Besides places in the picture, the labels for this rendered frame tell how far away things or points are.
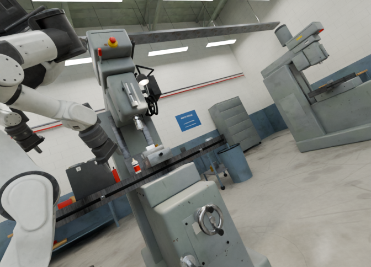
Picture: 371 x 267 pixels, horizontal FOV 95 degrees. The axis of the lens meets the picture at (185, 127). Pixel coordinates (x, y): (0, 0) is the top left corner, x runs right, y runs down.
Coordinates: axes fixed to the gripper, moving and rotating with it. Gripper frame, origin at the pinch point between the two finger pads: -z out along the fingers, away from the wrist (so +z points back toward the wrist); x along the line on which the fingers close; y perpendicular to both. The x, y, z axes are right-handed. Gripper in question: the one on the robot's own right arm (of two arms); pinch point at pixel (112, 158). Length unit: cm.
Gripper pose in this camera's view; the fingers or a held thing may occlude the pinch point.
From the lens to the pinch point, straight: 87.1
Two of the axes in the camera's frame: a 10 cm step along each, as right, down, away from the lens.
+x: 2.2, -6.3, 7.5
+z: -3.0, -7.7, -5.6
